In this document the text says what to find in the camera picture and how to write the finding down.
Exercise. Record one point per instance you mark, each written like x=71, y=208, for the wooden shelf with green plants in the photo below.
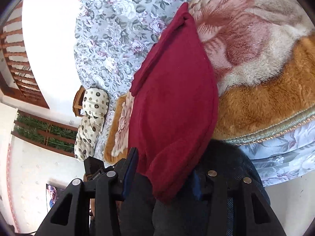
x=44, y=132

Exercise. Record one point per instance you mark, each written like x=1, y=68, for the colourful framed picture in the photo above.
x=54, y=198

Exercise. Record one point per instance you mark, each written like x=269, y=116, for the person's dark jeans legs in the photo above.
x=177, y=216

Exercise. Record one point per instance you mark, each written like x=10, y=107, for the dark red sweater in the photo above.
x=172, y=103

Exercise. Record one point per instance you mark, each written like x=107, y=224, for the wooden chair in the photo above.
x=77, y=103

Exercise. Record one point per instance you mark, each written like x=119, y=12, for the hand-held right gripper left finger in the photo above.
x=130, y=174

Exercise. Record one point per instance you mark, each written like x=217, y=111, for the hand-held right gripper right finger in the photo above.
x=197, y=186

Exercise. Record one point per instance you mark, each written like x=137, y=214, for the wooden lattice window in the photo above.
x=22, y=73

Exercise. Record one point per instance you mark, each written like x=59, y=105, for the fleece floral blanket orange border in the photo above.
x=258, y=54

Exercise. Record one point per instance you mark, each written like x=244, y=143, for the floral bed sheet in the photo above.
x=110, y=29

